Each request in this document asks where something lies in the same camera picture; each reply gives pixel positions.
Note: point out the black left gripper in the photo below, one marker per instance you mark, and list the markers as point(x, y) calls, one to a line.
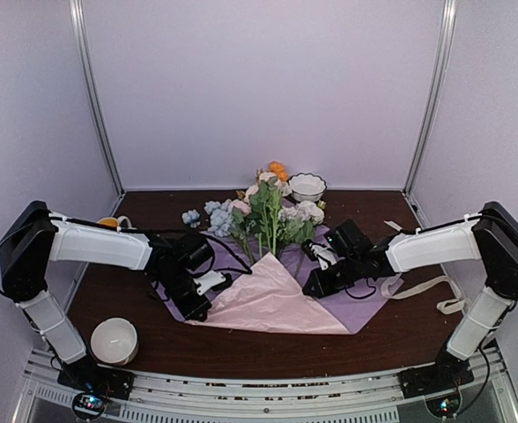
point(189, 311)

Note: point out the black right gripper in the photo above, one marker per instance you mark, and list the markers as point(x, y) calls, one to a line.
point(324, 290)

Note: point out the purple tissue paper sheet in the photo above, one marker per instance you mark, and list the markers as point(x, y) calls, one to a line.
point(271, 300)

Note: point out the blue flower bunch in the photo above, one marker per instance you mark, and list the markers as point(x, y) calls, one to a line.
point(227, 219)

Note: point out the white purple flower bunch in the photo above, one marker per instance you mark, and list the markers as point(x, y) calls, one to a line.
point(297, 223)

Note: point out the pink flower bunch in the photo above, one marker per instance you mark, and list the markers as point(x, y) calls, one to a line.
point(262, 221)

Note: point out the cream ribbon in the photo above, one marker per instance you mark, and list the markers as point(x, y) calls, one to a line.
point(417, 286)

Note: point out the orange flower stem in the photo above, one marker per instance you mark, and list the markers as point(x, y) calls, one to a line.
point(279, 170)

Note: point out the white small blossom stem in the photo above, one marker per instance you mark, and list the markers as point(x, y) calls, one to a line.
point(252, 190)

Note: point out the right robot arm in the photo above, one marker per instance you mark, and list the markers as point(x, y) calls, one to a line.
point(479, 252)

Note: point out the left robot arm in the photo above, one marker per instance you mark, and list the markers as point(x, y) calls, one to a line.
point(39, 237)

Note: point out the patterned mug yellow inside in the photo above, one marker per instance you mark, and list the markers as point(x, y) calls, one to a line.
point(121, 222)

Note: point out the white scalloped bowl black rim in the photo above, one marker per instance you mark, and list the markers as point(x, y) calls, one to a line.
point(307, 187)

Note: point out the plain white round bowl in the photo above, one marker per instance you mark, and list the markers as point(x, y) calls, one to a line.
point(115, 341)

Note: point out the right round circuit board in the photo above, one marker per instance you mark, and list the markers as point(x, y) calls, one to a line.
point(444, 407)

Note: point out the round circuit board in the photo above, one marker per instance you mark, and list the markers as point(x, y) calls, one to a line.
point(88, 406)
point(444, 407)

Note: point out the left round circuit board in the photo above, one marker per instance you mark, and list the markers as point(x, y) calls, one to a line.
point(88, 406)

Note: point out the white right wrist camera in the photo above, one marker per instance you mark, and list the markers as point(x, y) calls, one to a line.
point(315, 251)

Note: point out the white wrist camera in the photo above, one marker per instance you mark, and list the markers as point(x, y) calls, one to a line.
point(315, 251)
point(212, 280)

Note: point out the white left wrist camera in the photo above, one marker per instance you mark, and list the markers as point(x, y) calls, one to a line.
point(212, 280)

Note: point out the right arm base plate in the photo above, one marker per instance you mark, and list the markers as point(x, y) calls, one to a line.
point(434, 378)

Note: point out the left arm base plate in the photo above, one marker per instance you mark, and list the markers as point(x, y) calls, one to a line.
point(86, 375)

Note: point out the aluminium front rail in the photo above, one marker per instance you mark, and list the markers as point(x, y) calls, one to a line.
point(371, 397)

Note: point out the aluminium right corner post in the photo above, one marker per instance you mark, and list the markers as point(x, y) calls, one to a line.
point(441, 61)

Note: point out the aluminium corner post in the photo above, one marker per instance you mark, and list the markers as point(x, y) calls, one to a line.
point(80, 33)
point(441, 61)

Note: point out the aluminium left corner post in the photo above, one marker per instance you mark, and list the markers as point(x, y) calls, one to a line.
point(80, 33)

